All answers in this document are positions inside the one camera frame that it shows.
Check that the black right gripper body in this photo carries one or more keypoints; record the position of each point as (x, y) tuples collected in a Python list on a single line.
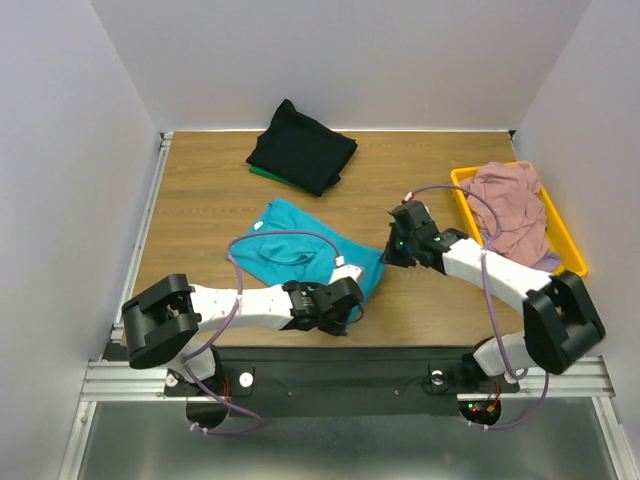
[(395, 245)]

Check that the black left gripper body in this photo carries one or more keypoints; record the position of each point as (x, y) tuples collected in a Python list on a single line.
[(333, 315)]

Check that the turquoise t shirt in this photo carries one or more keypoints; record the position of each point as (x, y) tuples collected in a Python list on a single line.
[(299, 247)]

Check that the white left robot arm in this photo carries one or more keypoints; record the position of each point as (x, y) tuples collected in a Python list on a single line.
[(161, 322)]

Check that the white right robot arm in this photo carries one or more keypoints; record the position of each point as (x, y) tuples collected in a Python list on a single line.
[(560, 321)]

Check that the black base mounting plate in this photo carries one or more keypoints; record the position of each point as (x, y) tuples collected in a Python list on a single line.
[(350, 381)]

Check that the pink t shirt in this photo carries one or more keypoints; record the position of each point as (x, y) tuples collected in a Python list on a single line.
[(507, 209)]

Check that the folded black t shirt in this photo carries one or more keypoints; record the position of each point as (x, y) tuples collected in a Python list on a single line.
[(302, 151)]

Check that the lavender t shirt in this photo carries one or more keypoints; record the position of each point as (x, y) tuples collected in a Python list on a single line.
[(550, 262)]

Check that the folded green t shirt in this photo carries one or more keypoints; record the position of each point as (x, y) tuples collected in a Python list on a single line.
[(266, 174)]

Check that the yellow plastic tray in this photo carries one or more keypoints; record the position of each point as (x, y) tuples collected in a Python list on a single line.
[(557, 234)]

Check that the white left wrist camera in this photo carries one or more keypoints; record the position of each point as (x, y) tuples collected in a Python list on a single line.
[(343, 269)]

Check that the aluminium left side rail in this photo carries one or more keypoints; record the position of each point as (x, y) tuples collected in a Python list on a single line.
[(117, 330)]

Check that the aluminium front frame rail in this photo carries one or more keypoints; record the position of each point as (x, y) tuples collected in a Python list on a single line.
[(114, 381)]

